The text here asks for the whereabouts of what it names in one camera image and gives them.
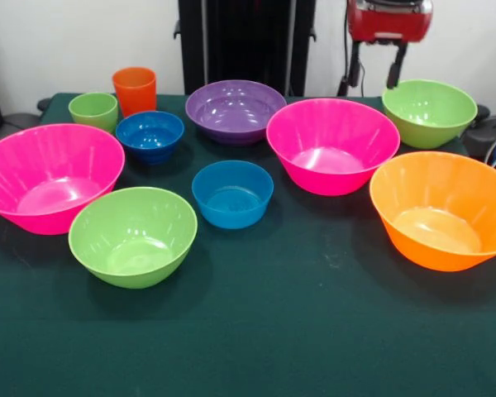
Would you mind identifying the orange plastic bowl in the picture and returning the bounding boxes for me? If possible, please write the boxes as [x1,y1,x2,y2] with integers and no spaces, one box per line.
[369,151,496,273]

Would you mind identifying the light blue plastic bowl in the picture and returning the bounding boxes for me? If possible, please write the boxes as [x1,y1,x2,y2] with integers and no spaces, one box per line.
[191,160,274,230]

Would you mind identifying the purple plastic bowl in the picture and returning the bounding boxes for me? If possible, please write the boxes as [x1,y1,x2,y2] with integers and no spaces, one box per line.
[184,79,289,146]

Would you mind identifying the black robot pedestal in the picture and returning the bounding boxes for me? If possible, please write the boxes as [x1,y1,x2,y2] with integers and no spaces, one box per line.
[173,0,317,97]

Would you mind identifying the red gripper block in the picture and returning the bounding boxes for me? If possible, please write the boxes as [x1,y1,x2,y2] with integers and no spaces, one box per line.
[346,0,434,90]

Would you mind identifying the dark green table cloth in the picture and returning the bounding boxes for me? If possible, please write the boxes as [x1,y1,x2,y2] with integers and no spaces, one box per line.
[0,93,496,397]

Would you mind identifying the black pedestal leg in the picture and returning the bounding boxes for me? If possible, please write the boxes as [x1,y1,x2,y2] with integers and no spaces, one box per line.
[0,97,53,129]
[465,105,496,162]

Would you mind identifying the green plastic cup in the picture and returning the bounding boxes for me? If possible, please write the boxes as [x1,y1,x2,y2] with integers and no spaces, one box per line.
[68,92,119,134]

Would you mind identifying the dark blue plastic bowl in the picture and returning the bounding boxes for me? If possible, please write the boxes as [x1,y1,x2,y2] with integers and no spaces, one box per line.
[115,110,186,165]

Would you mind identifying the orange plastic cup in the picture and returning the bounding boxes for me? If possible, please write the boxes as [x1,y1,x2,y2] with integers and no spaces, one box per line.
[112,67,158,118]

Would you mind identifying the pink plastic bowl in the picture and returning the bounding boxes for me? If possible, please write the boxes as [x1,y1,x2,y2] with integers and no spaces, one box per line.
[265,98,401,197]
[0,122,126,236]

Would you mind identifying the green plastic bowl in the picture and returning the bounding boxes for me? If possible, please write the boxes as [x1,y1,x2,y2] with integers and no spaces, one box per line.
[381,79,479,150]
[68,186,198,289]

